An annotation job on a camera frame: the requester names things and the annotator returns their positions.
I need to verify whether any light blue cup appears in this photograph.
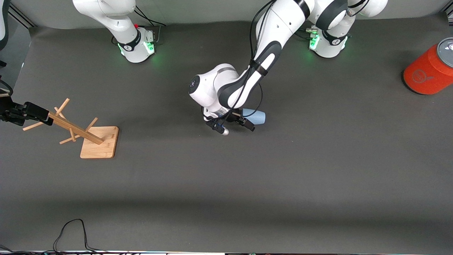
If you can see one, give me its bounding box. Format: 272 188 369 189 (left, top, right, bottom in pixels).
242 109 266 125

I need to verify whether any black frame rail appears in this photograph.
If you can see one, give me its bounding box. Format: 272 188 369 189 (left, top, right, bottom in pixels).
9 4 36 29

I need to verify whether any dark grey table cloth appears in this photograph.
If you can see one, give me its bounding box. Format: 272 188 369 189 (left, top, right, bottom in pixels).
0 17 453 253

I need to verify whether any black left base cable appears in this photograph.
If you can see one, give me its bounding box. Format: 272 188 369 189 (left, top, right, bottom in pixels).
296 6 331 40

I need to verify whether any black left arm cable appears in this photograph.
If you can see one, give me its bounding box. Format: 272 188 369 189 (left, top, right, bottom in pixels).
249 0 368 119

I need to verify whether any black right base cable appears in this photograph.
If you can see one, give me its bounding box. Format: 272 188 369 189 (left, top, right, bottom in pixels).
134 5 169 45

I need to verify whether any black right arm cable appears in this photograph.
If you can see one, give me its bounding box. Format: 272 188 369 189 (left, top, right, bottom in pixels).
0 80 14 97

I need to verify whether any black looped floor cable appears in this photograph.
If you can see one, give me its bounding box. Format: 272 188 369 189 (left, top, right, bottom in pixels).
52 219 107 253

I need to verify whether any wooden mug tree rack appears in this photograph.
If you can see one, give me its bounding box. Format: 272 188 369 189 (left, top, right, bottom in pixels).
22 98 119 159

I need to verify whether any black base cable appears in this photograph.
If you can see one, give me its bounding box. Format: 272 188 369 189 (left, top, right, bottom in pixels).
134 5 169 45
296 6 331 40

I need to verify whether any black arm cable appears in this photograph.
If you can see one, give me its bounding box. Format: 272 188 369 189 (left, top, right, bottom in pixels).
249 0 368 119
0 80 14 97

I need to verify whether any orange cylindrical can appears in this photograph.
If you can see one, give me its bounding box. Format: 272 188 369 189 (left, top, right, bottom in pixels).
403 37 453 96

